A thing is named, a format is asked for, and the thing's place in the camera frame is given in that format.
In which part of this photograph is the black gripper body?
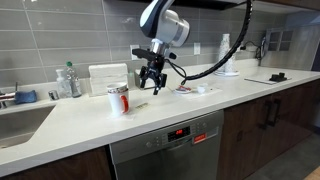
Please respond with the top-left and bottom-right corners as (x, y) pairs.
(145, 57), (166, 80)

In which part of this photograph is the red sachet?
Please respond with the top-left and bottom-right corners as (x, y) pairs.
(176, 85), (192, 93)

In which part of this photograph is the red white small object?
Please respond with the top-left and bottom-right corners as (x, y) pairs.
(173, 84), (194, 95)

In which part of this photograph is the white paper towel stack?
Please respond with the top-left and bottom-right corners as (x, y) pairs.
(87, 62), (130, 96)

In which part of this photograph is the small white cup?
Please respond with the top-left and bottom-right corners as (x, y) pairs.
(196, 84), (208, 95)

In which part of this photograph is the white paper napkin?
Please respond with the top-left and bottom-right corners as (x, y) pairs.
(167, 82), (224, 99)

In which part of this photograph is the stainless steel dishwasher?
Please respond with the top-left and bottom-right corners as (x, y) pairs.
(108, 109), (225, 180)

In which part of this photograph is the clear water bottle green cap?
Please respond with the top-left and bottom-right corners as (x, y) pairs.
(64, 60), (83, 99)

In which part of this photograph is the round white tray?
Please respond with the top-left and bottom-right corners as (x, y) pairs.
(213, 68), (241, 78)

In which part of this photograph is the tall printed paper cup stack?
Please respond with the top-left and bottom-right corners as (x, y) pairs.
(217, 32), (233, 75)

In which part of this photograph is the short printed paper cup stack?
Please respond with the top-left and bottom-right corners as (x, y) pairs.
(226, 49), (239, 75)

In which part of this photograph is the clear soap dispenser bottle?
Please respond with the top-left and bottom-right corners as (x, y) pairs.
(54, 68), (73, 99)

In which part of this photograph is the small metal can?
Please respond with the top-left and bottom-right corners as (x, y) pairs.
(47, 89), (61, 102)

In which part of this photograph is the blue sponge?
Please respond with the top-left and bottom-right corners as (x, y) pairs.
(13, 89), (39, 105)

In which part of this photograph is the dark wood sink cabinet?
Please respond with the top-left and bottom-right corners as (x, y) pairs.
(0, 146), (113, 180)

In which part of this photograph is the black block object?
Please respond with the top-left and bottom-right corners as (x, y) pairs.
(268, 71), (289, 83)

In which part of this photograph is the kitchen sink basin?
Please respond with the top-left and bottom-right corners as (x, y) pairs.
(0, 104), (58, 150)

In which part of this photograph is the chrome arched faucet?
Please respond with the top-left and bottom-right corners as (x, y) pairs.
(0, 81), (20, 110)

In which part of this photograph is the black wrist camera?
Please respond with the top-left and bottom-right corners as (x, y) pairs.
(131, 47), (178, 63)

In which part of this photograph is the thin black cable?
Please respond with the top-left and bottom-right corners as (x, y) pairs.
(164, 57), (188, 85)

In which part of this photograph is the white wall switch plate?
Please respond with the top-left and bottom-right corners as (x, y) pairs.
(129, 43), (141, 62)

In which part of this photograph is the white mug red handle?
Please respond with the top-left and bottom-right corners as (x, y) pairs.
(106, 81), (131, 118)

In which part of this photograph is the white wall outlet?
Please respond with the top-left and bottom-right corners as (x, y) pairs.
(193, 41), (202, 56)

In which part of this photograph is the black corrugated cable conduit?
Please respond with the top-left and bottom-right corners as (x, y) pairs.
(180, 0), (255, 86)

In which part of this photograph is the black power plug cable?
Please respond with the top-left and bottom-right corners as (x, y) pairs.
(239, 40), (268, 61)

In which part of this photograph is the black cabinet handle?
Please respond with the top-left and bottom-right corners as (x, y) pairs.
(259, 99), (273, 131)
(271, 98), (282, 128)

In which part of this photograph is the grey wall vent panel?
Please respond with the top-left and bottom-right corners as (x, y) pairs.
(265, 27), (295, 53)

